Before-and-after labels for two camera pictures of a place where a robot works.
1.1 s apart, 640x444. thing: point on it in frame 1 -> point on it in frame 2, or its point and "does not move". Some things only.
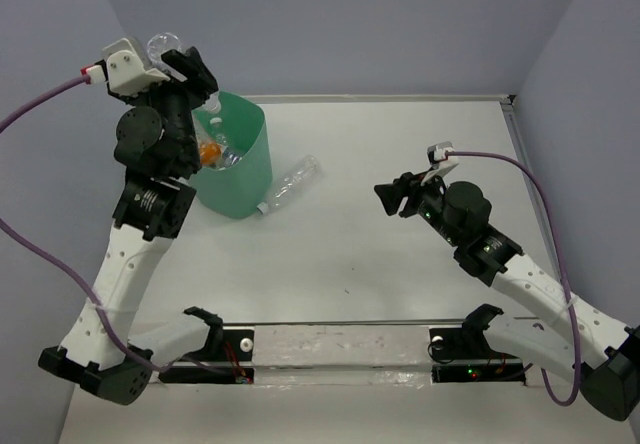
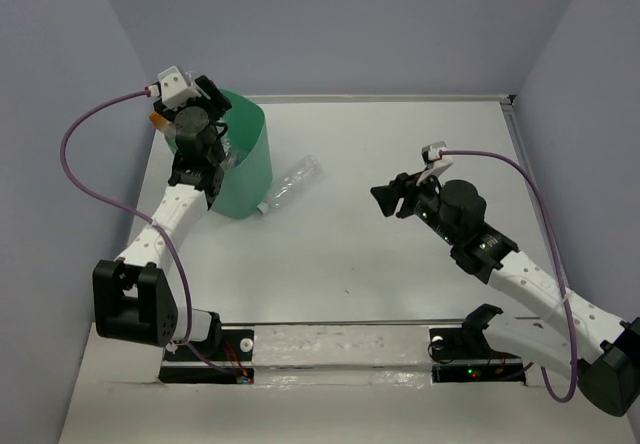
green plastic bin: x=239 y=189 does not move
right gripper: x=407 y=184 does not move
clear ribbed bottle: x=303 y=174 does not move
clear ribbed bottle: x=157 y=46 -> x=231 y=159
